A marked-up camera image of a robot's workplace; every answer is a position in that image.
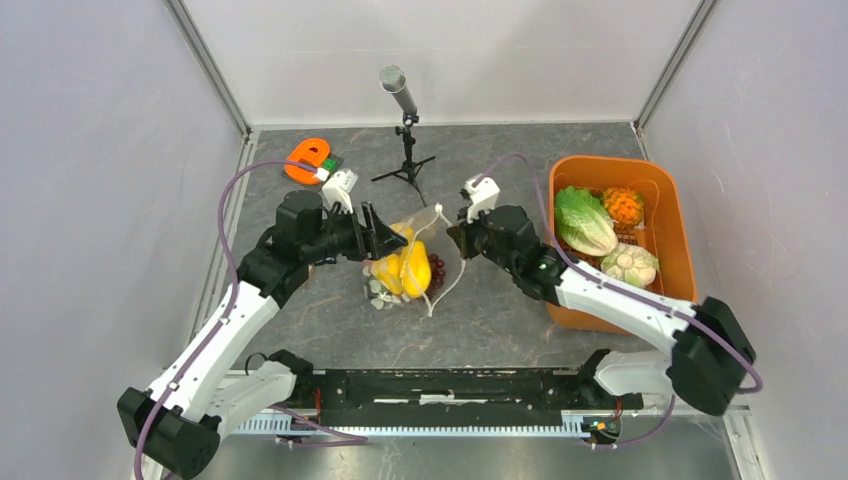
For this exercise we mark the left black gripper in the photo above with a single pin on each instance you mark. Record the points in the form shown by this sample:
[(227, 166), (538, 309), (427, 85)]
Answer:
[(378, 237)]

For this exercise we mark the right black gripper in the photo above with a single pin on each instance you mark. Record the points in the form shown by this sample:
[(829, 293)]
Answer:
[(464, 240)]

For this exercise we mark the yellow lemon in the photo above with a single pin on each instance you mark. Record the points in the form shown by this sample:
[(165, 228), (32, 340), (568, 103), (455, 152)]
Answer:
[(387, 272)]

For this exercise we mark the purple grape bunch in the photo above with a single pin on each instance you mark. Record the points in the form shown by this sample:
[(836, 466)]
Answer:
[(437, 273)]

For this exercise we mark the clear dotted zip top bag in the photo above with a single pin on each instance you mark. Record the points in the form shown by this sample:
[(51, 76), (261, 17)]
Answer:
[(428, 225)]

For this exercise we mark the yellow mango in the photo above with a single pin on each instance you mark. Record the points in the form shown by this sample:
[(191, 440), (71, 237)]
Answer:
[(415, 269)]

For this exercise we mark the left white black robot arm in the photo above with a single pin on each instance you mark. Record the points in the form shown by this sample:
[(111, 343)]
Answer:
[(180, 419)]

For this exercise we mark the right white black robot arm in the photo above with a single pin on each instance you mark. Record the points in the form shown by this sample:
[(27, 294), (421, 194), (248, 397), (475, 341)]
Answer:
[(699, 354)]

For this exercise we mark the orange plastic food bin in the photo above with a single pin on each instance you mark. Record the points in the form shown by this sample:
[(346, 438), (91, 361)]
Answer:
[(662, 230)]

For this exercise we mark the green block on dark plate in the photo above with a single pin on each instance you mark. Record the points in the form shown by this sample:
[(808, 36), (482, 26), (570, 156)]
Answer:
[(332, 163)]

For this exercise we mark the green lettuce leaf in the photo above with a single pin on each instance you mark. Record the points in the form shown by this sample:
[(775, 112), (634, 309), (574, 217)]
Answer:
[(582, 223)]

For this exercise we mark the silver microphone on tripod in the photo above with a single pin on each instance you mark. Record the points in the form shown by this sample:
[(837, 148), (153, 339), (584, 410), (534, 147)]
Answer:
[(393, 80)]

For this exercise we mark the small yellow pineapple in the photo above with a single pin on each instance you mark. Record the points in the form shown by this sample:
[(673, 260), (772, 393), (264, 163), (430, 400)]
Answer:
[(625, 206)]

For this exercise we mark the pale green cabbage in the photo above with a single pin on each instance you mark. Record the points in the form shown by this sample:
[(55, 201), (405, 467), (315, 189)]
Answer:
[(631, 264)]

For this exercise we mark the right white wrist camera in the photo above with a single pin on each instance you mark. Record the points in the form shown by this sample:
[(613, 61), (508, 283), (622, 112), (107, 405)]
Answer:
[(481, 193)]

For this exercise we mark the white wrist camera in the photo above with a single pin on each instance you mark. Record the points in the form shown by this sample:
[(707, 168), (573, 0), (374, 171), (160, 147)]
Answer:
[(336, 188), (481, 193)]

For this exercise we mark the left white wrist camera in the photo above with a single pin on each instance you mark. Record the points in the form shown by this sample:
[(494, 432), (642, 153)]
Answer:
[(336, 188)]

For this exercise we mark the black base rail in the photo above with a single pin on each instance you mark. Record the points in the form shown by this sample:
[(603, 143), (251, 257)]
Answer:
[(447, 397)]

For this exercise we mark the white cable duct strip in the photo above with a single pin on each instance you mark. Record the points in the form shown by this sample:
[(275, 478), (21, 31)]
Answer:
[(567, 426)]

